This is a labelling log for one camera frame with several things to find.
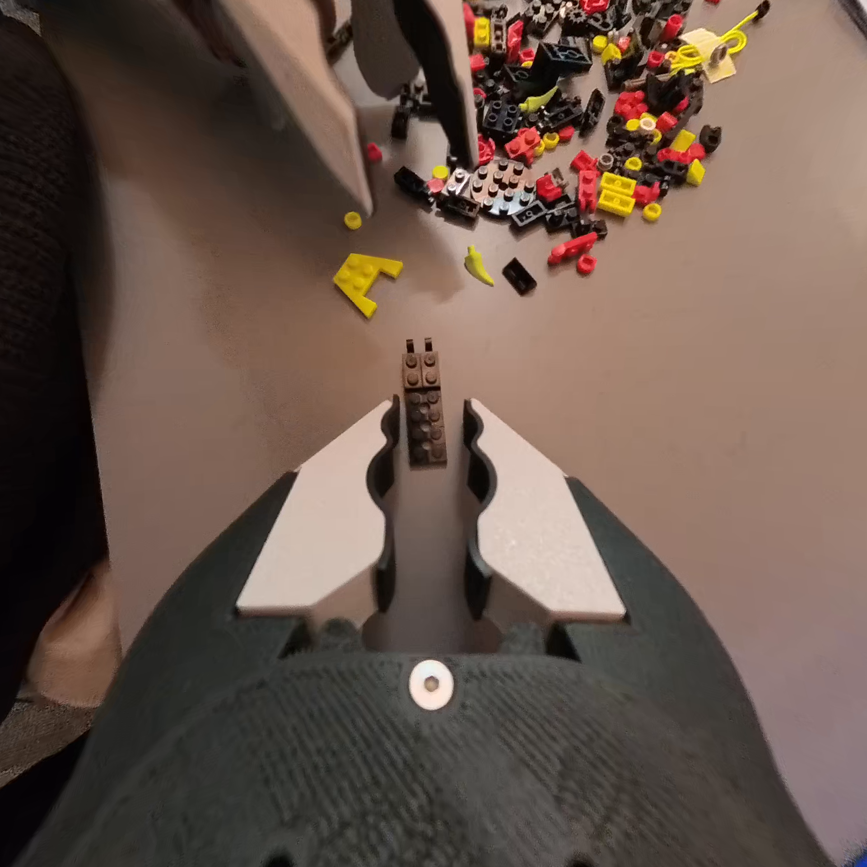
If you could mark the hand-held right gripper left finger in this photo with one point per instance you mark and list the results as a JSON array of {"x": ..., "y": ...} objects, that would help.
[{"x": 318, "y": 535}]

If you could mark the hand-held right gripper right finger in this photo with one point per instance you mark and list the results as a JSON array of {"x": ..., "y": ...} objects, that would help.
[{"x": 548, "y": 535}]

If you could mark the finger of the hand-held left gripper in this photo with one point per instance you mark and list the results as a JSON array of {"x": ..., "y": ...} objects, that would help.
[
  {"x": 298, "y": 88},
  {"x": 464, "y": 81}
]

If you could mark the black lego clip brick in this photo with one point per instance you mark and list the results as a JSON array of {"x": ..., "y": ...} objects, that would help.
[{"x": 406, "y": 112}]

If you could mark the pile of lego pieces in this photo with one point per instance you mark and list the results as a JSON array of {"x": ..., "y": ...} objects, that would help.
[{"x": 504, "y": 186}]

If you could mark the dark brown lego plate assembly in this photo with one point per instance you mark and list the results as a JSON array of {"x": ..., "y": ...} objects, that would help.
[{"x": 423, "y": 406}]

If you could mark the small red lego brick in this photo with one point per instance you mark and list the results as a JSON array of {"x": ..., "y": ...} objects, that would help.
[{"x": 374, "y": 153}]

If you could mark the small yellow round lego stud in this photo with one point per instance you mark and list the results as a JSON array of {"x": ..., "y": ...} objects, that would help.
[{"x": 353, "y": 220}]

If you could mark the lime green lego horn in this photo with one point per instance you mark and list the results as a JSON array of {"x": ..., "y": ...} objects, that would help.
[{"x": 477, "y": 265}]

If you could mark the yellow lego wedge plate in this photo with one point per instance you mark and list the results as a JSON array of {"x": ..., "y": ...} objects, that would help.
[{"x": 359, "y": 278}]

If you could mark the black lego slope brick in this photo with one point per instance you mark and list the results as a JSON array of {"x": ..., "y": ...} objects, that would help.
[{"x": 519, "y": 276}]

